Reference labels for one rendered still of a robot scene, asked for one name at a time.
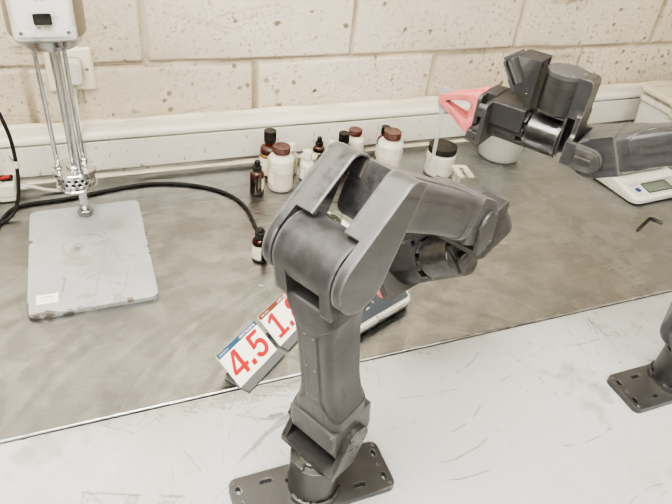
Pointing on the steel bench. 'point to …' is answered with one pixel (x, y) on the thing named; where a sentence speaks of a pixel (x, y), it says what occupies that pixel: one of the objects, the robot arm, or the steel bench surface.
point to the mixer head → (45, 23)
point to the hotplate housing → (385, 314)
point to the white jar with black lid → (446, 150)
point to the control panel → (380, 306)
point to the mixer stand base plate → (88, 260)
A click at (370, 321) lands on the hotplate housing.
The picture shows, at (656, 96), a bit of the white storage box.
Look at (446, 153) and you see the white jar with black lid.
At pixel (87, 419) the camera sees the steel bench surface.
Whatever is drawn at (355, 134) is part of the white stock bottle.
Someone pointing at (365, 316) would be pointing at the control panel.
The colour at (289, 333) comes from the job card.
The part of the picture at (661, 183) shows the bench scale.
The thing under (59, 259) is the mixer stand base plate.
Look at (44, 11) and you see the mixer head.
